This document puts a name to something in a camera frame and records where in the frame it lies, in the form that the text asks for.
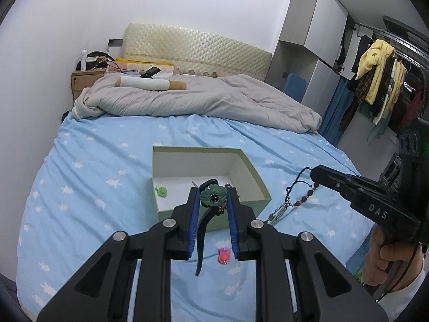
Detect green cardboard box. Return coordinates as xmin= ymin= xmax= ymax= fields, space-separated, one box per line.
xmin=152 ymin=146 xmax=273 ymax=233

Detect blue curtain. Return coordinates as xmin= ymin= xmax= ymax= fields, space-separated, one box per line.
xmin=323 ymin=77 xmax=356 ymax=148

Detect grey duvet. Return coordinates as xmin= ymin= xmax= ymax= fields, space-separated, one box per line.
xmin=72 ymin=73 xmax=322 ymax=133

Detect black hair clip green flower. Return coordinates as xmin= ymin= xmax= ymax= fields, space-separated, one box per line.
xmin=195 ymin=178 xmax=229 ymax=277

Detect beaded bracelet with tassel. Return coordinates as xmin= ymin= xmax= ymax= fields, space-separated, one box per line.
xmin=267 ymin=166 xmax=320 ymax=226

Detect grey and white wardrobe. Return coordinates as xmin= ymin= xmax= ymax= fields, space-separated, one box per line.
xmin=265 ymin=0 xmax=356 ymax=115

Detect metal clothes rack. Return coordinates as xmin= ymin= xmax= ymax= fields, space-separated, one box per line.
xmin=355 ymin=15 xmax=429 ymax=74

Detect blue chair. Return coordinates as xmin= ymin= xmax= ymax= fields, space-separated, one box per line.
xmin=284 ymin=73 xmax=307 ymax=103

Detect black headphones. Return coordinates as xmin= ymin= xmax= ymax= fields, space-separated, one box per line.
xmin=76 ymin=51 xmax=116 ymax=72

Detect dark hanging clothes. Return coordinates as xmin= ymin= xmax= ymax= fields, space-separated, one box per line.
xmin=338 ymin=35 xmax=426 ymax=141

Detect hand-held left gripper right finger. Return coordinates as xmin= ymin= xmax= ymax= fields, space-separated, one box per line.
xmin=226 ymin=187 xmax=389 ymax=322

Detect cardboard box nightstand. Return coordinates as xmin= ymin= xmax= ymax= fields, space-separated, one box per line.
xmin=71 ymin=69 xmax=108 ymax=103

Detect person's right forearm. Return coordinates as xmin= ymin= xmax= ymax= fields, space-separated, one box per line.
xmin=379 ymin=268 xmax=429 ymax=322

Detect person's right hand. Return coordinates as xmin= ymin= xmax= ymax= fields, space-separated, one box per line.
xmin=364 ymin=225 xmax=426 ymax=287

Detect blue tree-print bedsheet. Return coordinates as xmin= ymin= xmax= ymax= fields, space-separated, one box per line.
xmin=16 ymin=111 xmax=376 ymax=319

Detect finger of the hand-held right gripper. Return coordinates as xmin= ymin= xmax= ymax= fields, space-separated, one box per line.
xmin=318 ymin=182 xmax=371 ymax=209
xmin=310 ymin=165 xmax=383 ymax=192

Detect white and brown bolster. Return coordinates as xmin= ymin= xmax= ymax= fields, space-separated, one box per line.
xmin=116 ymin=76 xmax=188 ymax=92

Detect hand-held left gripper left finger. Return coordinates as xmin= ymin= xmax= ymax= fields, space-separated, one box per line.
xmin=37 ymin=187 xmax=202 ymax=322

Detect yellow jacket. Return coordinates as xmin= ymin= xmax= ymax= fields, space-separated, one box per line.
xmin=355 ymin=38 xmax=408 ymax=115

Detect yellow pillow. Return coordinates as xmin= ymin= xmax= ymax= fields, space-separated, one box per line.
xmin=115 ymin=57 xmax=175 ymax=76

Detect cream quilted headboard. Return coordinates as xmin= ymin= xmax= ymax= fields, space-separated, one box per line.
xmin=122 ymin=23 xmax=273 ymax=81

